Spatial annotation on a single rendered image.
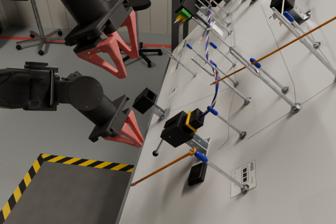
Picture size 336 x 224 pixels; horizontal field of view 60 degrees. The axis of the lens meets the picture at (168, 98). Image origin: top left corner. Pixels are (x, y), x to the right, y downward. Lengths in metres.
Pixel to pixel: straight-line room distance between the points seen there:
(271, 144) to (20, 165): 1.95
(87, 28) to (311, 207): 0.35
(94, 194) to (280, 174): 1.60
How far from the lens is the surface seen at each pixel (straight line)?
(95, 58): 0.46
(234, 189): 0.47
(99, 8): 0.43
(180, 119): 0.54
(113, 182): 1.96
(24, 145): 2.39
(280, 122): 0.48
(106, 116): 0.58
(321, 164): 0.39
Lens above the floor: 1.52
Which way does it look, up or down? 36 degrees down
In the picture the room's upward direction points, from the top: straight up
